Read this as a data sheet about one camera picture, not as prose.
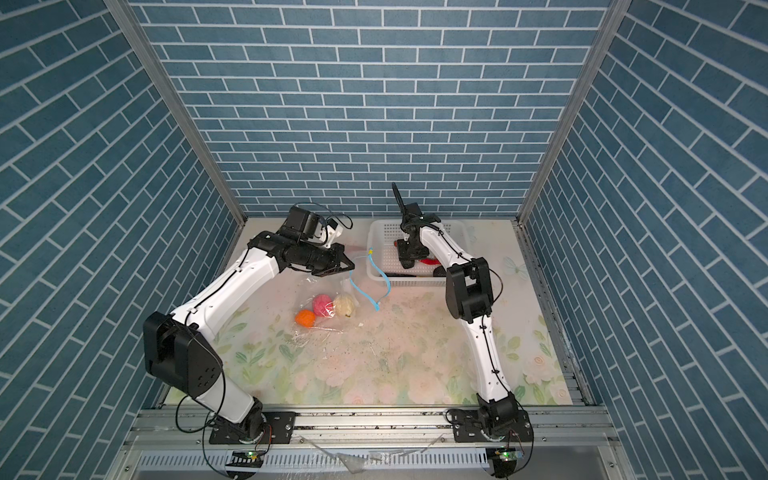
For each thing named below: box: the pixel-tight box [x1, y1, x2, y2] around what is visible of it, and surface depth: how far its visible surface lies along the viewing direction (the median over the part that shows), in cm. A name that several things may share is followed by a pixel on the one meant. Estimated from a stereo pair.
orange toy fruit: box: [294, 309, 316, 328], surface depth 90 cm
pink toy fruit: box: [312, 294, 336, 317], surface depth 91 cm
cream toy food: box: [333, 294, 355, 318], surface depth 91 cm
